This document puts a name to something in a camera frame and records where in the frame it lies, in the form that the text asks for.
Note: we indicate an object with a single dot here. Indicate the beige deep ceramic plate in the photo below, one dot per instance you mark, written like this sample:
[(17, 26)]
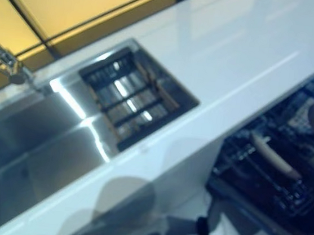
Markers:
[(274, 156)]

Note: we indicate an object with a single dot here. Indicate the dark dishwasher plate rack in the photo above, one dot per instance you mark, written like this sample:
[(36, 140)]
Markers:
[(265, 186)]

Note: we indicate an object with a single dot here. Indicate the narrow white cabinet door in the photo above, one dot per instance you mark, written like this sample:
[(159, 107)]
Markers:
[(189, 183)]

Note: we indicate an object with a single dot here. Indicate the black sink drying rack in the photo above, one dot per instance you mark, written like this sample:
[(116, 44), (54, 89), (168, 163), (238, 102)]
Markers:
[(130, 100)]

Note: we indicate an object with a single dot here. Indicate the stainless steel sink basin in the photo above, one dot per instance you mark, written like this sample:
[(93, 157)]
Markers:
[(42, 150)]

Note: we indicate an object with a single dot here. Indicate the chrome gooseneck faucet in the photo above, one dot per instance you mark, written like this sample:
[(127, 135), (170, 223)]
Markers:
[(9, 66)]

